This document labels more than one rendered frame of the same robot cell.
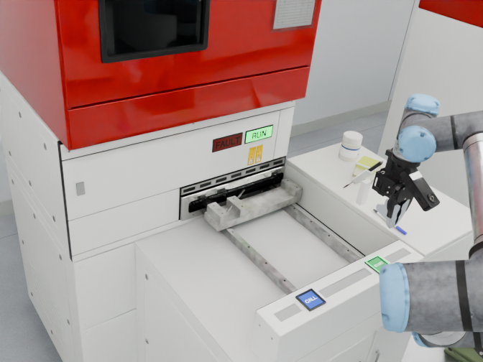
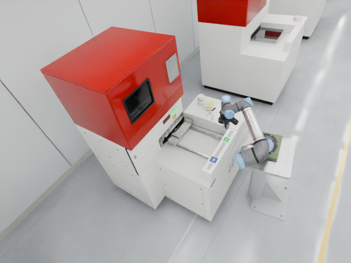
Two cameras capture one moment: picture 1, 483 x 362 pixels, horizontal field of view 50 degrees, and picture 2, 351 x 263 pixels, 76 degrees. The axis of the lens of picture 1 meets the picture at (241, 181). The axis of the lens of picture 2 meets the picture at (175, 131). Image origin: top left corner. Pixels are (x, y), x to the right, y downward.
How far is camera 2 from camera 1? 0.77 m
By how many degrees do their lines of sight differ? 15
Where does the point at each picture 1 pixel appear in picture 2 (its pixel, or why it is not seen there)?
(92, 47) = (128, 122)
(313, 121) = not seen: hidden behind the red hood
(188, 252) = (169, 156)
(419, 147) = (230, 115)
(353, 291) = (223, 151)
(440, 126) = (234, 108)
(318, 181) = (197, 116)
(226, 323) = (192, 174)
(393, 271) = (237, 156)
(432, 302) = (249, 161)
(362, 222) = (215, 125)
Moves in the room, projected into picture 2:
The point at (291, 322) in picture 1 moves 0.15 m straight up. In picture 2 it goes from (211, 168) to (211, 158)
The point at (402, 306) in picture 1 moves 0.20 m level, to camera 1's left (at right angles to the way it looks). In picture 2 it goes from (243, 164) to (215, 173)
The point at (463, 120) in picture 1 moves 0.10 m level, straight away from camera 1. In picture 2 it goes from (239, 104) to (238, 96)
